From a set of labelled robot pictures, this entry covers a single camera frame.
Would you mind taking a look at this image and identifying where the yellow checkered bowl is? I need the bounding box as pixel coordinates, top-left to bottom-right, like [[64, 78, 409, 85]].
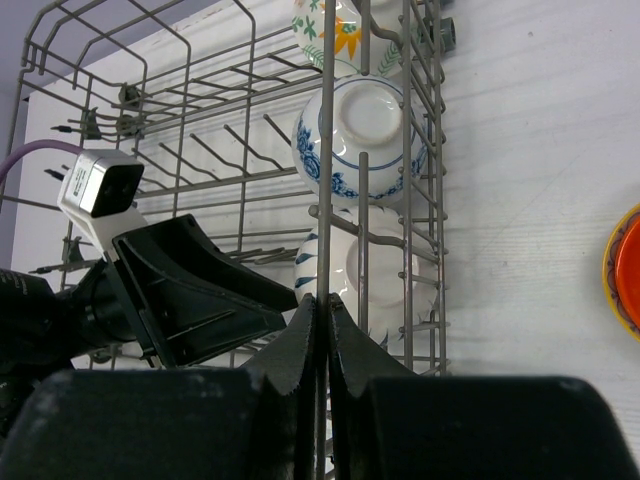
[[601, 205, 639, 341]]

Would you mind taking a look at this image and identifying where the grey wire dish rack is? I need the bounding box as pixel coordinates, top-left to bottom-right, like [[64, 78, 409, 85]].
[[4, 1, 455, 479]]

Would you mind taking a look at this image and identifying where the white blue flower bowl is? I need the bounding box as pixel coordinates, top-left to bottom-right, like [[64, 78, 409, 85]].
[[291, 75, 404, 207]]

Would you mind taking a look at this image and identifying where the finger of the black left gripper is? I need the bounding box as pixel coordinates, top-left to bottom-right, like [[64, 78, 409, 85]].
[[113, 215, 297, 320], [149, 289, 290, 368]]

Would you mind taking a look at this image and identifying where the white blue striped bowl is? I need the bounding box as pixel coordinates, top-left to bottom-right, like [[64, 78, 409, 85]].
[[293, 204, 441, 351]]

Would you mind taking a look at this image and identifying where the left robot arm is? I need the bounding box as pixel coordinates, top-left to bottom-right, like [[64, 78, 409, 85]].
[[1, 215, 297, 438]]

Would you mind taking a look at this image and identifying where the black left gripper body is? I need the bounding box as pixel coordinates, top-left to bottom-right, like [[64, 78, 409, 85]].
[[55, 249, 165, 367]]

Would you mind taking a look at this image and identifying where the orange bowl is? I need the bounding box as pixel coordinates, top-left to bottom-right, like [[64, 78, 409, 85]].
[[615, 218, 640, 327]]

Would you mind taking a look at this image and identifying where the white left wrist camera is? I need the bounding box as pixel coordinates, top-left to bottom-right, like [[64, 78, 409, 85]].
[[57, 149, 147, 261]]

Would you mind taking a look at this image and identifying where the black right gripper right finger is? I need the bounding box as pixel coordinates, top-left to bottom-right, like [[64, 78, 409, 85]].
[[328, 295, 638, 479]]

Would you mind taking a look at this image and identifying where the white floral bowl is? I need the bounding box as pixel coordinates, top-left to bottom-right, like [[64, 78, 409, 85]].
[[291, 0, 403, 78]]

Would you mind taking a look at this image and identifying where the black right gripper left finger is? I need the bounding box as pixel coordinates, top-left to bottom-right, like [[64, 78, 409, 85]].
[[1, 296, 316, 479]]

